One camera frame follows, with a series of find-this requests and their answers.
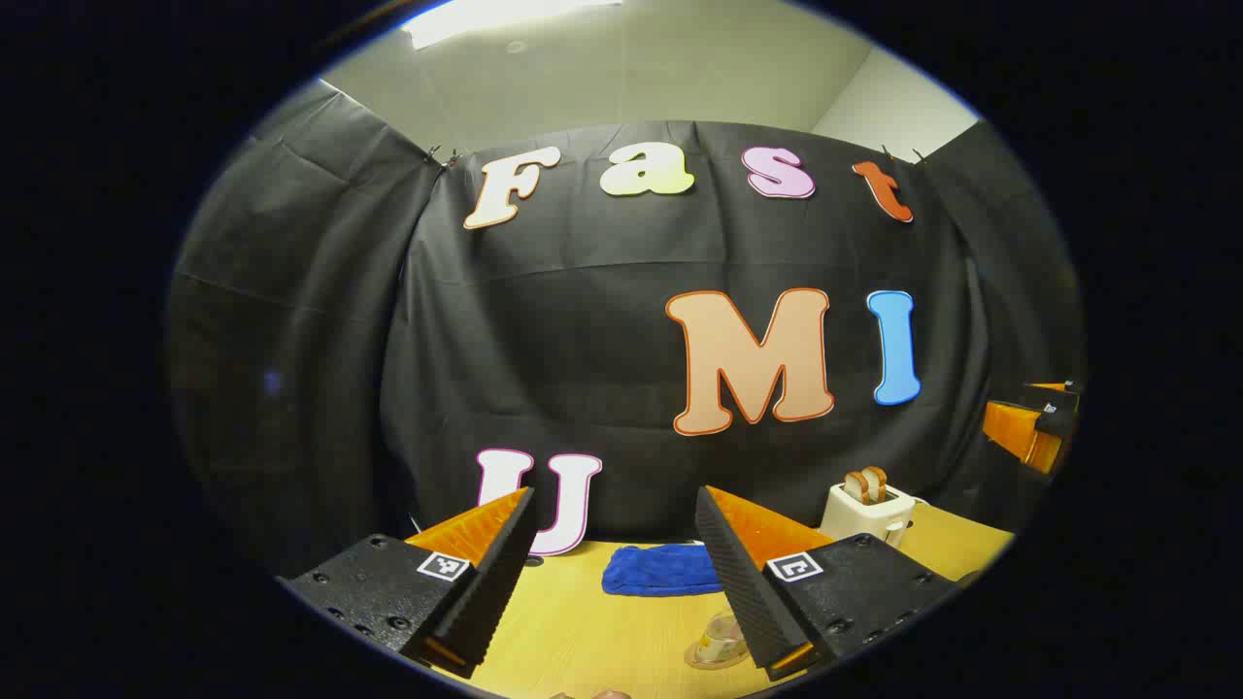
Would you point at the white toaster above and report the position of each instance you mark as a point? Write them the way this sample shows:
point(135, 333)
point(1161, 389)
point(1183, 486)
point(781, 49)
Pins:
point(864, 519)

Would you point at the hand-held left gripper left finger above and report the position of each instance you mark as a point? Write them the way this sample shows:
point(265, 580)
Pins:
point(495, 573)

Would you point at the blue towel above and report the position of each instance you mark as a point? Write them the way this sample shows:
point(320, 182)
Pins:
point(660, 571)

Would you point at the black backdrop cloth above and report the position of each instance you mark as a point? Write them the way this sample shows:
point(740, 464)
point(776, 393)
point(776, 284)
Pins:
point(583, 340)

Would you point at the round cork coaster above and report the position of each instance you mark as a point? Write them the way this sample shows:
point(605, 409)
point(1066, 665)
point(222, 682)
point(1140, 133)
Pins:
point(694, 660)

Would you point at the clear water bottle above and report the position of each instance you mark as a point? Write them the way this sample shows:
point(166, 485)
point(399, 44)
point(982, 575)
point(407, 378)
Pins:
point(721, 636)

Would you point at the toasted bread slice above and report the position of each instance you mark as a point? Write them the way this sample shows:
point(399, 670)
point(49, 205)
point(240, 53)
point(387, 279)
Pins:
point(856, 485)
point(877, 482)

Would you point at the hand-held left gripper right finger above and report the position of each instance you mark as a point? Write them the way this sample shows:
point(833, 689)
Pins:
point(738, 573)

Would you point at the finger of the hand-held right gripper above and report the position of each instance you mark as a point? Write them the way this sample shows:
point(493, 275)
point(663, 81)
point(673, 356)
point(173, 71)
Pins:
point(1015, 427)

